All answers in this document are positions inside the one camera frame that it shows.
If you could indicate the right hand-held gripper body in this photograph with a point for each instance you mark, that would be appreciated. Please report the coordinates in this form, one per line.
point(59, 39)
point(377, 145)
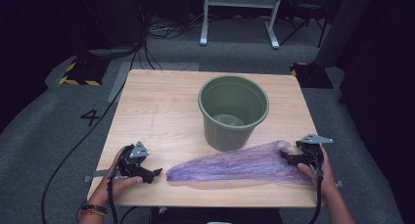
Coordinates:
point(313, 152)

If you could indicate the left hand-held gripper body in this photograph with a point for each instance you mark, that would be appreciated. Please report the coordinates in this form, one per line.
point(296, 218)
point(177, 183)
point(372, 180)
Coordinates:
point(130, 165)

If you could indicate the purple plastic bag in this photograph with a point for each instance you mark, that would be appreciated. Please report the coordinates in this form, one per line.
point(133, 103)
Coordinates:
point(241, 167)

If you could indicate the green plastic bin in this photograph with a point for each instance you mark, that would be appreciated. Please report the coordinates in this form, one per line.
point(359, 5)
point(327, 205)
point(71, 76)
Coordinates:
point(225, 136)

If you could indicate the person's right hand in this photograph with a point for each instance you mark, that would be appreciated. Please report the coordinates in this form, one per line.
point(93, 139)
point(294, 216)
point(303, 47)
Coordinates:
point(326, 181)

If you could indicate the person's left hand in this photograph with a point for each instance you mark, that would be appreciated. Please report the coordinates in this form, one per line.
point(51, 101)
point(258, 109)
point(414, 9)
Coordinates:
point(106, 193)

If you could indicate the grey tape strip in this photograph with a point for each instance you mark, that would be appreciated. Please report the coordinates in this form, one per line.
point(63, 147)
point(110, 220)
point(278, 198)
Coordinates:
point(94, 175)

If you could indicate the small grey tape piece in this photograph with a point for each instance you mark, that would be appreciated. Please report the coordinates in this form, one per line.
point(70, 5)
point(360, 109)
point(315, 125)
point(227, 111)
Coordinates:
point(339, 184)

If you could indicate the yellow black striped base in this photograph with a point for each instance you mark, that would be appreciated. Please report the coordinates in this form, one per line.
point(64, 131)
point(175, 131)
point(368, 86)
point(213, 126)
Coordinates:
point(84, 74)
point(311, 75)

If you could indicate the black folding stand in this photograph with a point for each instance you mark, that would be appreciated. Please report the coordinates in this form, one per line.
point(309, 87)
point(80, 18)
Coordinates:
point(308, 8)

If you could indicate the grey padded post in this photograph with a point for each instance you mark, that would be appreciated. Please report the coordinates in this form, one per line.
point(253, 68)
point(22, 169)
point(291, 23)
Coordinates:
point(345, 28)

